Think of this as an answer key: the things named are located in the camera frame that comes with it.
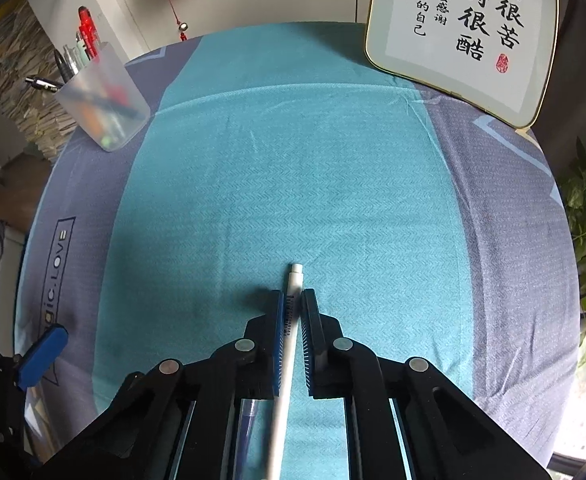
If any red pen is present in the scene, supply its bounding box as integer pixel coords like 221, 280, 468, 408
76, 6, 100, 61

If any translucent pen holder cup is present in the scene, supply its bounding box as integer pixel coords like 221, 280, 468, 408
54, 41, 152, 153

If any blue and grey printed tablecloth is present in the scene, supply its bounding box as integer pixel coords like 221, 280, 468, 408
15, 21, 581, 480

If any translucent purple pen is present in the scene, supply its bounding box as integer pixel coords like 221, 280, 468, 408
238, 399, 260, 480

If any framed calligraphy sign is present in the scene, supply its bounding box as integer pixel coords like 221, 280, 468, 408
364, 0, 559, 130

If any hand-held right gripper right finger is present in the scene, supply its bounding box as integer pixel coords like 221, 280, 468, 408
299, 288, 549, 480

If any white pen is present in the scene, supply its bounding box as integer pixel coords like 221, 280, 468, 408
264, 261, 305, 480

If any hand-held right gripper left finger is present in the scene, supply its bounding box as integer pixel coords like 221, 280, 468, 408
33, 289, 286, 480

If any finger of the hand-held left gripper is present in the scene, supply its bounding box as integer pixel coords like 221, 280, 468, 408
15, 324, 70, 392

